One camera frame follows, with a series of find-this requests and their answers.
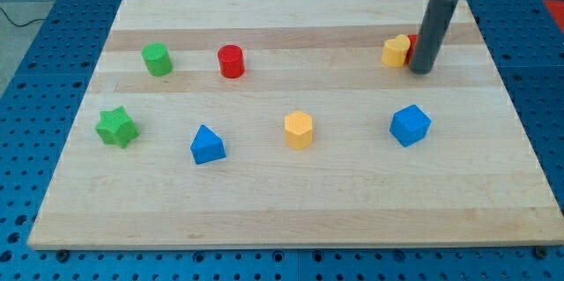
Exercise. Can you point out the blue triangle block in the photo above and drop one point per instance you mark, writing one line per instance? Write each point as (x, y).
(207, 146)

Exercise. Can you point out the wooden board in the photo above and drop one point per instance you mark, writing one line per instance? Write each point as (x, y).
(472, 181)

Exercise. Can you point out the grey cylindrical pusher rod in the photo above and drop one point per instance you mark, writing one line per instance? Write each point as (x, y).
(432, 31)

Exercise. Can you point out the yellow hexagon block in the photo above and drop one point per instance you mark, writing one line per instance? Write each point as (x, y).
(298, 130)

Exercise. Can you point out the blue cube block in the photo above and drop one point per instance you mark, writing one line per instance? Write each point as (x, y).
(409, 125)

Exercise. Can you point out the yellow heart block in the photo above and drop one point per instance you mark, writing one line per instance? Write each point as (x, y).
(395, 50)

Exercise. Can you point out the green cylinder block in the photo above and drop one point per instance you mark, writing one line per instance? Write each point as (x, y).
(157, 59)

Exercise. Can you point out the red star block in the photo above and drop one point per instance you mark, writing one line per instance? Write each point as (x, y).
(413, 40)

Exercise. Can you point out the red cylinder block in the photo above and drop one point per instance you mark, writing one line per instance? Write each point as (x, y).
(231, 61)

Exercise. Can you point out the green star block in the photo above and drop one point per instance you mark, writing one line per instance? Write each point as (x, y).
(116, 127)

